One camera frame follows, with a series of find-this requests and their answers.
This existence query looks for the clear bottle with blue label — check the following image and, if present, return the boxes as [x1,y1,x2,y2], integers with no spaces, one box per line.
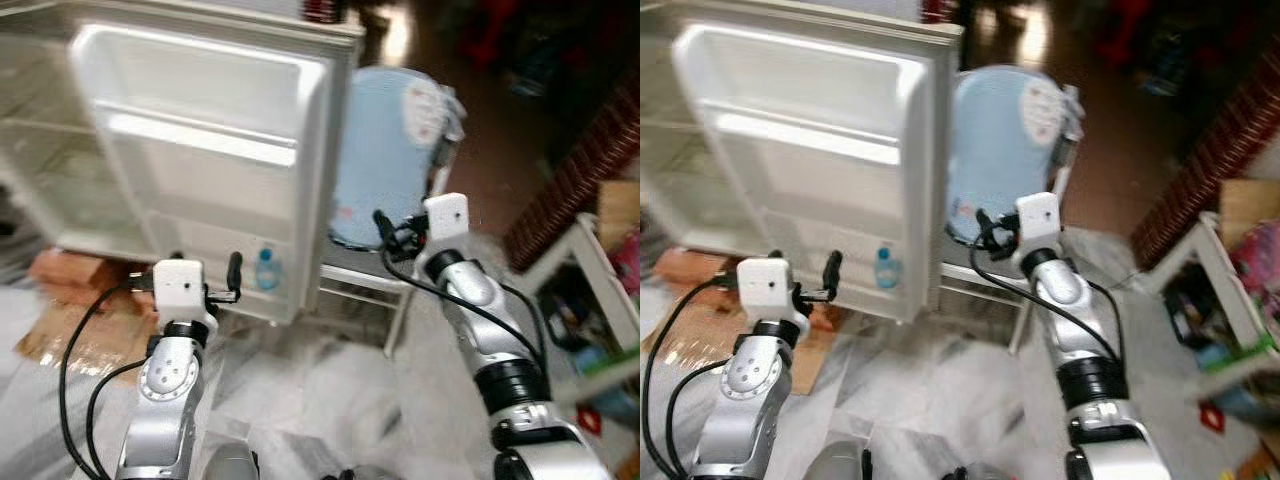
[874,244,902,293]
[254,244,282,294]

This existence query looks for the grey fridge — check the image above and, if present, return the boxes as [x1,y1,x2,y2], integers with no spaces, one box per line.
[640,0,966,325]
[0,0,366,325]

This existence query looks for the white folding chair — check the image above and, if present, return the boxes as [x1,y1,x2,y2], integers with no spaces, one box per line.
[938,84,1088,353]
[318,84,473,358]

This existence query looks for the light blue padded cushion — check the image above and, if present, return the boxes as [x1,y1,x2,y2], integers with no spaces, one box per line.
[327,64,467,252]
[944,64,1087,247]

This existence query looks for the flat brown cardboard sheet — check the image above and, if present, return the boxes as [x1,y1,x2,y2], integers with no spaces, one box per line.
[14,289,153,378]
[640,289,843,398]

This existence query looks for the grey robot left leg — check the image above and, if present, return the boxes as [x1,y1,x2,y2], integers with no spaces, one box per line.
[804,442,870,480]
[202,442,260,480]

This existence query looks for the white side table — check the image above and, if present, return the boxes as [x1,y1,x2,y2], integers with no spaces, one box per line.
[518,211,641,403]
[1138,209,1280,403]

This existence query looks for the pink backpack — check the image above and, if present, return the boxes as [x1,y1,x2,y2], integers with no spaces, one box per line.
[609,234,641,298]
[1234,224,1280,333]

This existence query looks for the brown cardboard box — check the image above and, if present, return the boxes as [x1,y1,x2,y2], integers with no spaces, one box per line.
[597,179,641,252]
[1219,177,1280,252]

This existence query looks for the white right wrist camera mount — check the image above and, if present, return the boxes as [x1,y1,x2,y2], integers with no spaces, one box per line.
[1016,191,1062,247]
[424,192,472,247]

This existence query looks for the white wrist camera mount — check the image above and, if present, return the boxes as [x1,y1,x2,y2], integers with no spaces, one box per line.
[424,192,472,247]
[151,257,209,322]
[1016,191,1062,247]
[736,257,797,322]

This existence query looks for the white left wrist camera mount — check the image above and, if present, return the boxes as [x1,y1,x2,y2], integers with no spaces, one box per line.
[736,257,797,322]
[151,257,209,322]

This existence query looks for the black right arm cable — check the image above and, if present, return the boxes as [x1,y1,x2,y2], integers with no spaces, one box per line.
[967,229,1127,368]
[379,244,550,378]

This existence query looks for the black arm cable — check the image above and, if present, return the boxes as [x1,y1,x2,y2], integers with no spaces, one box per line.
[967,229,1127,368]
[641,279,742,480]
[57,282,157,480]
[379,244,550,378]

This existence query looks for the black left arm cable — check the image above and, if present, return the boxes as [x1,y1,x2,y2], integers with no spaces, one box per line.
[641,279,742,480]
[57,282,157,480]

